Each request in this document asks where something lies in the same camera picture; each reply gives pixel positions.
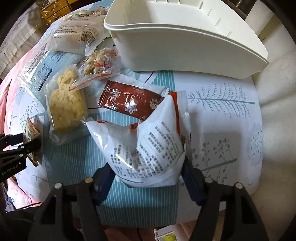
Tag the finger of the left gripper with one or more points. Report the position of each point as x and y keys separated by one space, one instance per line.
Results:
x=10 y=140
x=24 y=149

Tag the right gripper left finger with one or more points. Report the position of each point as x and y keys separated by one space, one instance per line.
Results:
x=70 y=212

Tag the orange oats bar packet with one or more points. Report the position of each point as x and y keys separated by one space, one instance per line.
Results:
x=31 y=132

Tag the clear bag yellow pastry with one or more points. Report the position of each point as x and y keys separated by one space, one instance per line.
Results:
x=67 y=110

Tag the light blue label snack bag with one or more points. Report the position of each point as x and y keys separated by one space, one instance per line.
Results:
x=41 y=66

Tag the white snack bag black text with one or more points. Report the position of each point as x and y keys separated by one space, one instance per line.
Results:
x=149 y=153

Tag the clear bag mixed nuts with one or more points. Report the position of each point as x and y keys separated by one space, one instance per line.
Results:
x=100 y=65

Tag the brown snowflake snack packet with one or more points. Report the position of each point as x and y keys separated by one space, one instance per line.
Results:
x=130 y=100

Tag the white rice cracker bag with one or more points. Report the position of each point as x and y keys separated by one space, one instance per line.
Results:
x=80 y=32

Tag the white plastic storage bin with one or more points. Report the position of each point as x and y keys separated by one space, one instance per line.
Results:
x=195 y=36

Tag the patterned teal white tablecloth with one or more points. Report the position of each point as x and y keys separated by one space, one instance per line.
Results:
x=226 y=145

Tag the wooden desk with drawers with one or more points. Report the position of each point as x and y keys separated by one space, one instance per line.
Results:
x=55 y=9

